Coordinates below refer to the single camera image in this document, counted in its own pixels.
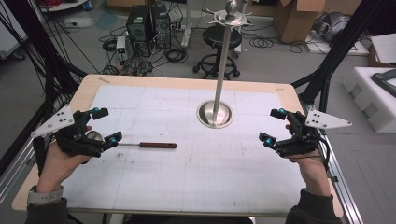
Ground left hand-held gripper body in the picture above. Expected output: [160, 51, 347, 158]
[30, 104, 108, 158]

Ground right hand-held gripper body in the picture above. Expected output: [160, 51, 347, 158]
[275, 109, 353, 158]

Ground wooden-handled metal ladle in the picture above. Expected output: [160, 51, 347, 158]
[86, 130, 177, 149]

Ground steel utensil rack stand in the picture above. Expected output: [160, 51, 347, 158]
[196, 0, 254, 130]

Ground person's right hand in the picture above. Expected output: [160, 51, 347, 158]
[289, 150, 332, 196]

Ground person's left hand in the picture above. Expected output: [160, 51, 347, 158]
[36, 142, 92, 193]

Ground small white electronic box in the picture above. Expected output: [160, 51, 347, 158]
[115, 35, 127, 54]

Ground grey wristwatch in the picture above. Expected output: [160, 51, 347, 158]
[26, 185, 64, 205]

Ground white foam block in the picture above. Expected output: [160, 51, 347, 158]
[342, 66, 396, 134]

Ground white grid mat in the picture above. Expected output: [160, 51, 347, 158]
[62, 84, 307, 216]

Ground white flat board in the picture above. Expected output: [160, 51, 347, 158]
[304, 30, 371, 57]

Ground black computer tower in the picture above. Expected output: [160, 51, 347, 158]
[125, 5, 153, 50]
[150, 4, 173, 49]

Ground brown cardboard box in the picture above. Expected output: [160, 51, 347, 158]
[273, 0, 328, 44]

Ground black round stool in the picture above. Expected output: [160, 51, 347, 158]
[192, 24, 243, 81]

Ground dark grey curved part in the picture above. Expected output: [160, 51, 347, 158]
[370, 68, 396, 98]

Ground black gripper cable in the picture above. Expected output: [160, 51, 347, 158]
[311, 135, 332, 173]

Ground aluminium side rail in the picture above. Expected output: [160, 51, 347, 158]
[0, 139, 42, 204]
[300, 102, 364, 224]

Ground black frame struts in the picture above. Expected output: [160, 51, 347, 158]
[0, 0, 89, 175]
[290, 0, 388, 114]

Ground coiled black cable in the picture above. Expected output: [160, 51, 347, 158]
[164, 48, 189, 64]
[102, 38, 118, 53]
[247, 32, 276, 49]

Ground grey metal post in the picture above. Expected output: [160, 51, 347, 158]
[181, 0, 192, 49]

